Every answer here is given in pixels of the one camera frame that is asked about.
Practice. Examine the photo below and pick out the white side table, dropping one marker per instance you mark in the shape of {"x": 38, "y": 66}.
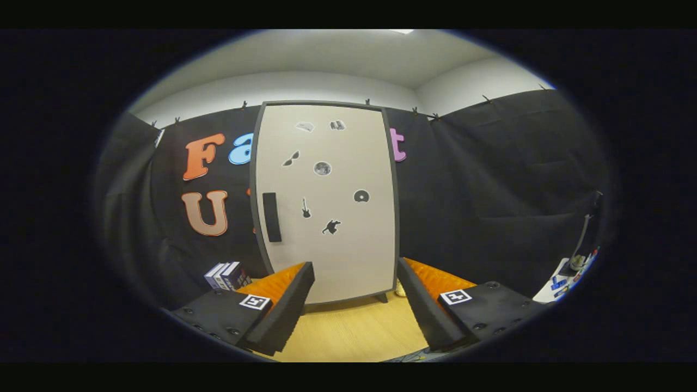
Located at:
{"x": 544, "y": 295}

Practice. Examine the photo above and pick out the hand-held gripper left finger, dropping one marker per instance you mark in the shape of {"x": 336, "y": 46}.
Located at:
{"x": 288, "y": 316}

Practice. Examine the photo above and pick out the small blue box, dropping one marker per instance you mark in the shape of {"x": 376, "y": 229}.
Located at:
{"x": 558, "y": 283}

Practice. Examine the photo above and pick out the small cream object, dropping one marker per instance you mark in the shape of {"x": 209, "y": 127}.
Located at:
{"x": 401, "y": 289}

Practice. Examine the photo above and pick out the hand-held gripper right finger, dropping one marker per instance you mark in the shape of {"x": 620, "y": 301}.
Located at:
{"x": 427, "y": 316}

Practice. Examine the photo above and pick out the grey cabinet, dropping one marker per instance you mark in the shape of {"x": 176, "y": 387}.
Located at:
{"x": 397, "y": 218}

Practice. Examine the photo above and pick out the dark blue book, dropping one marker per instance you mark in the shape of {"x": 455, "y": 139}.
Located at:
{"x": 237, "y": 275}
{"x": 212, "y": 276}

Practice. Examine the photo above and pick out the white cabinet door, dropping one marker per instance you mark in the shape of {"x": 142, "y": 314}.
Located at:
{"x": 337, "y": 261}

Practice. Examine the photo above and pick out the black backdrop cloth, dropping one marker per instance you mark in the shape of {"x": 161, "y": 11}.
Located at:
{"x": 490, "y": 190}

